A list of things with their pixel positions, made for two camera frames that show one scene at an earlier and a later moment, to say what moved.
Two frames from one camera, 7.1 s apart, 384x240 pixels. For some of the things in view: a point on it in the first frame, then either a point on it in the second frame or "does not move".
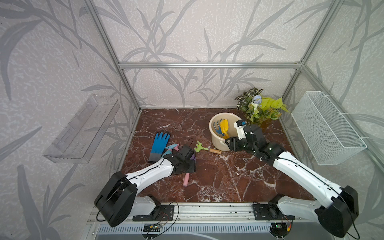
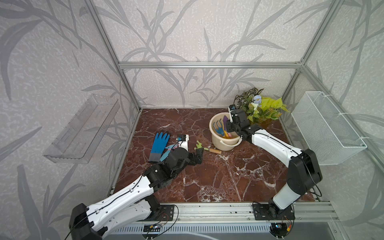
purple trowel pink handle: (186, 175) → (225, 120)
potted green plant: (258, 110) does not move
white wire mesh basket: (329, 136) does not move
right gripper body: (242, 144) → (230, 127)
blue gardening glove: (158, 147) does not move
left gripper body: (188, 167) → (193, 161)
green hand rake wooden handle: (200, 147) does not move
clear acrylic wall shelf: (79, 138) does not move
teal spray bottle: (174, 146) does not move
